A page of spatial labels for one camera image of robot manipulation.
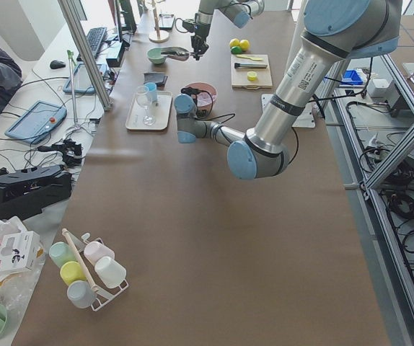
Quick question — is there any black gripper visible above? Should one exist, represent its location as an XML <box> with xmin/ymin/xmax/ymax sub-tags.
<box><xmin>182</xmin><ymin>19</ymin><xmax>211</xmax><ymax>61</ymax></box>

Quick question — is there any stainless steel ice scoop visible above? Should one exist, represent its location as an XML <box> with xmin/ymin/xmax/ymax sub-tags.
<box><xmin>160</xmin><ymin>46</ymin><xmax>192</xmax><ymax>61</ymax></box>

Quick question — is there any pink bowl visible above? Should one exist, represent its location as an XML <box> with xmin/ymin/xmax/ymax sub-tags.
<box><xmin>183</xmin><ymin>82</ymin><xmax>217</xmax><ymax>106</ymax></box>

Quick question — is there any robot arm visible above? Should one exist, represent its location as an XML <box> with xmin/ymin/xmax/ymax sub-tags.
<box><xmin>182</xmin><ymin>0</ymin><xmax>265</xmax><ymax>61</ymax></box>
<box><xmin>174</xmin><ymin>1</ymin><xmax>402</xmax><ymax>179</ymax></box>

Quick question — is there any clear ice cubes pile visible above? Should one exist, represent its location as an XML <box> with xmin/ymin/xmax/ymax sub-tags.
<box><xmin>196</xmin><ymin>92</ymin><xmax>216</xmax><ymax>110</ymax></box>

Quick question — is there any blue cup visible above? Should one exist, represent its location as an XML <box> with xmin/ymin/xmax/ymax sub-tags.
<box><xmin>144</xmin><ymin>82</ymin><xmax>158</xmax><ymax>103</ymax></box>

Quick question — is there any white cup rack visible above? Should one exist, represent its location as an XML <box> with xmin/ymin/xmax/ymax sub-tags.
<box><xmin>62</xmin><ymin>228</ymin><xmax>130</xmax><ymax>311</ymax></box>

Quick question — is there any upper yellow lemon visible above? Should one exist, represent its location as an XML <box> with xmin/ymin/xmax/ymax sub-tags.
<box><xmin>229</xmin><ymin>38</ymin><xmax>239</xmax><ymax>48</ymax></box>

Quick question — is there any green lime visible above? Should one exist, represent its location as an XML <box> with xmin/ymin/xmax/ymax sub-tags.
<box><xmin>230</xmin><ymin>46</ymin><xmax>242</xmax><ymax>55</ymax></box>

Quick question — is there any yellow plastic knife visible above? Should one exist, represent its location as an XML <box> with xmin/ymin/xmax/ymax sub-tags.
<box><xmin>235</xmin><ymin>54</ymin><xmax>263</xmax><ymax>61</ymax></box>

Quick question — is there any wooden mug tree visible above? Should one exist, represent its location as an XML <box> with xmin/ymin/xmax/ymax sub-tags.
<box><xmin>145</xmin><ymin>0</ymin><xmax>169</xmax><ymax>43</ymax></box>

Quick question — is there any steel muddler black tip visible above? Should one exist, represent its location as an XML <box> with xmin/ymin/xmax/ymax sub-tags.
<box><xmin>234</xmin><ymin>62</ymin><xmax>268</xmax><ymax>69</ymax></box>

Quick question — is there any lower yellow lemon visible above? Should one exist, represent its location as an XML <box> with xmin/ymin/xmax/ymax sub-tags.
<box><xmin>239</xmin><ymin>39</ymin><xmax>250</xmax><ymax>52</ymax></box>

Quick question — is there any green bowl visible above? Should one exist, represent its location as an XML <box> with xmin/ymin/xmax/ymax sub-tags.
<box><xmin>146</xmin><ymin>48</ymin><xmax>166</xmax><ymax>65</ymax></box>

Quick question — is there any wooden cutting board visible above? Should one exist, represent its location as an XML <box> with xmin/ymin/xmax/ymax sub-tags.
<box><xmin>231</xmin><ymin>54</ymin><xmax>273</xmax><ymax>89</ymax></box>

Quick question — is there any grey folded cloth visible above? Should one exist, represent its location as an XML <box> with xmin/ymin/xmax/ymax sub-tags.
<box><xmin>144</xmin><ymin>72</ymin><xmax>168</xmax><ymax>87</ymax></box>

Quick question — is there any yellow lemon half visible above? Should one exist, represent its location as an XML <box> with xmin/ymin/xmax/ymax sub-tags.
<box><xmin>247</xmin><ymin>71</ymin><xmax>257</xmax><ymax>81</ymax></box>

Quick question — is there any clear wine glass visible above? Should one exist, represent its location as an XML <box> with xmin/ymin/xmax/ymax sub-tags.
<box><xmin>136</xmin><ymin>85</ymin><xmax>155</xmax><ymax>126</ymax></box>

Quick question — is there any cream serving tray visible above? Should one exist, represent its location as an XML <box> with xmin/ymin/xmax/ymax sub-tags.
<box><xmin>125</xmin><ymin>91</ymin><xmax>172</xmax><ymax>131</ymax></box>

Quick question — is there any black keyboard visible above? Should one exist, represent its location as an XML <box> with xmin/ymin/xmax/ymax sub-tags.
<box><xmin>86</xmin><ymin>27</ymin><xmax>107</xmax><ymax>58</ymax></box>

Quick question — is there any far blue teach pendant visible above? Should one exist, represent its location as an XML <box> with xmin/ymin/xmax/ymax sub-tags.
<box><xmin>62</xmin><ymin>62</ymin><xmax>108</xmax><ymax>95</ymax></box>

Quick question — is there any blue teach pendant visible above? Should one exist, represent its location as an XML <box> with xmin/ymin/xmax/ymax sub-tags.
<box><xmin>4</xmin><ymin>101</ymin><xmax>67</xmax><ymax>144</ymax></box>
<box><xmin>62</xmin><ymin>62</ymin><xmax>108</xmax><ymax>95</ymax></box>

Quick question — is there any black computer mouse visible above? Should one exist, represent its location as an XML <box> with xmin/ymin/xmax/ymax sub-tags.
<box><xmin>49</xmin><ymin>60</ymin><xmax>66</xmax><ymax>70</ymax></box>

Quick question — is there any blue parts bin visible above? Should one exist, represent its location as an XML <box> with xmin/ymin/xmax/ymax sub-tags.
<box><xmin>341</xmin><ymin>69</ymin><xmax>366</xmax><ymax>86</ymax></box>

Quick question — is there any near blue teach pendant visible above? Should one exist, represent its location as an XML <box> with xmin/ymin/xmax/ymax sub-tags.
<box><xmin>4</xmin><ymin>101</ymin><xmax>67</xmax><ymax>144</ymax></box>

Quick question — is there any white cardboard box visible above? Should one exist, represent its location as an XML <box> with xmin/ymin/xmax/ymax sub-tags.
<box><xmin>0</xmin><ymin>231</ymin><xmax>40</xmax><ymax>273</ymax></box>

